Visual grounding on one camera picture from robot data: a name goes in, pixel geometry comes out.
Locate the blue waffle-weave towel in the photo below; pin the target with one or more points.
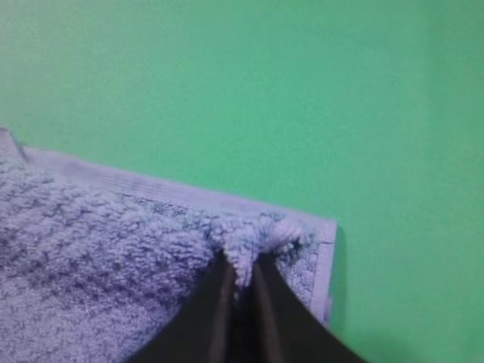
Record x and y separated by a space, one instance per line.
95 260

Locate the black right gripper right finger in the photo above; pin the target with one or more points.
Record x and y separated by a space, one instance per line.
286 330

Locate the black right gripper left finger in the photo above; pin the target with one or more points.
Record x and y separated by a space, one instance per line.
200 332

